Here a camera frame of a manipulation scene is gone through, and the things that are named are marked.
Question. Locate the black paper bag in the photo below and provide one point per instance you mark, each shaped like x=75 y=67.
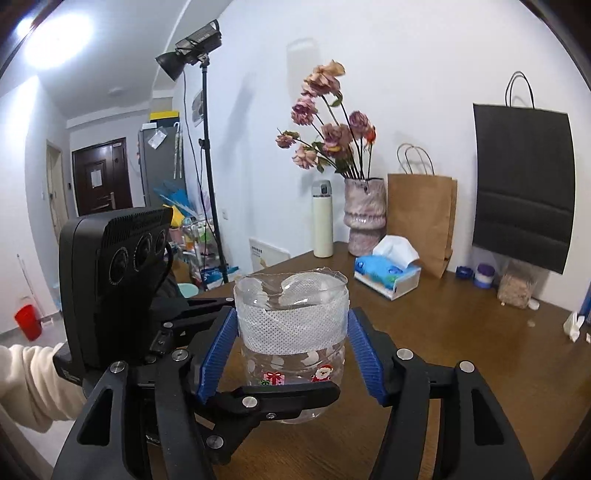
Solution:
x=526 y=184

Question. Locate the blue tissue box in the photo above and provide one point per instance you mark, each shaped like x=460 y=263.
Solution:
x=392 y=269

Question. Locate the crumpled white tissue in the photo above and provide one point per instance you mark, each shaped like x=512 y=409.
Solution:
x=572 y=326

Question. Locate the studio light on stand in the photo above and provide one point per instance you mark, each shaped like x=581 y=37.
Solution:
x=195 y=49

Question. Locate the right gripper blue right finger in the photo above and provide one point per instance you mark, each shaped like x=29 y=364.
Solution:
x=476 y=439

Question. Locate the dried pink rose bouquet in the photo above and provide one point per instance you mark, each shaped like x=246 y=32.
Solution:
x=343 y=141

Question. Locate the blue drink can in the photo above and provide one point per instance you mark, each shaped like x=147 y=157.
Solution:
x=586 y=305

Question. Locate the cream thermos bottle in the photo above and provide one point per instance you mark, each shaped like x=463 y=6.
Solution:
x=321 y=192

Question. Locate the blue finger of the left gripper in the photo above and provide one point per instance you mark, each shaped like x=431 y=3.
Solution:
x=234 y=414

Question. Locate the clear jar with oats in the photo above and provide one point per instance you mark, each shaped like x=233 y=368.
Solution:
x=517 y=284

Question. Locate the dark brown door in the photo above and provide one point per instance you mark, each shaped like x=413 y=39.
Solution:
x=101 y=180

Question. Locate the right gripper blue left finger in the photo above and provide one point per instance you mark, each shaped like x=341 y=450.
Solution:
x=108 y=440

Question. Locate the brown paper bag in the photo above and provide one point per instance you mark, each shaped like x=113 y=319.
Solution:
x=422 y=208

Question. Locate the red bucket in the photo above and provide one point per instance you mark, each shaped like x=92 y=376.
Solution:
x=26 y=319

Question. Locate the cream sleeved forearm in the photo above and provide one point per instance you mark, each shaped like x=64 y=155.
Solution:
x=32 y=393

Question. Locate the pink ceramic vase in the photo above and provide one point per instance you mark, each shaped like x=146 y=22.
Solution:
x=365 y=214

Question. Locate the grey refrigerator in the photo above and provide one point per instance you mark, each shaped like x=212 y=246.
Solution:
x=160 y=161

